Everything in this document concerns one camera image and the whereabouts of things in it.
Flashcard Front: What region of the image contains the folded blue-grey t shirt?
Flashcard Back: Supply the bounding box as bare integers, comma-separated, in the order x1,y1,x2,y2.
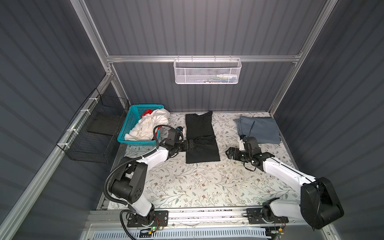
234,116,281,145

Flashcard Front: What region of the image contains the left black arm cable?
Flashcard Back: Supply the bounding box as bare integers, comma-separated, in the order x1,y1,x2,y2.
103,124,178,240

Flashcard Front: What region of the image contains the white wire mesh basket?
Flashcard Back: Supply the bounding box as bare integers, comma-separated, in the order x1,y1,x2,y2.
173,57,242,85

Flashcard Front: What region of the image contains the black wire mesh basket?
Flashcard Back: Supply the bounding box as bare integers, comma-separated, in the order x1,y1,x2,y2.
57,90,130,164

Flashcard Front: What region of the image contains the black t shirt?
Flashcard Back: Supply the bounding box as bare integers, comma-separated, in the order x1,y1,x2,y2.
186,111,220,164

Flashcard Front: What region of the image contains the teal plastic laundry basket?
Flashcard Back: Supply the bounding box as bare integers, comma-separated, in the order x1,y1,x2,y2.
117,104,164,146

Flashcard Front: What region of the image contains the red t shirt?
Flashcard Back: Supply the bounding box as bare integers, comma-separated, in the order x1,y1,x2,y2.
140,109,164,141

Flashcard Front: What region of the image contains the white perforated cable tray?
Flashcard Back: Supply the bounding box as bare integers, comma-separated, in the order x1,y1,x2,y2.
91,227,268,240

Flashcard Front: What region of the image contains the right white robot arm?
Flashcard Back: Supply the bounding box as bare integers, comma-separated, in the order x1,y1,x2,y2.
226,136,345,230

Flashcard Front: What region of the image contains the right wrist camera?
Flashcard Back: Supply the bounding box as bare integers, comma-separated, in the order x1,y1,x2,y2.
239,135,246,151

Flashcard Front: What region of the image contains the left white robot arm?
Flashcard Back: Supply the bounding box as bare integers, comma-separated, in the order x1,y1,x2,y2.
103,127,197,226

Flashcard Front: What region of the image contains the floral patterned table mat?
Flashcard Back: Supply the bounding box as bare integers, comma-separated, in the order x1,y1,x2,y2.
107,111,313,210

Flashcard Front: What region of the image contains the white t shirt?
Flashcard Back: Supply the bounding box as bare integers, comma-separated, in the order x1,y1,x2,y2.
124,109,170,141

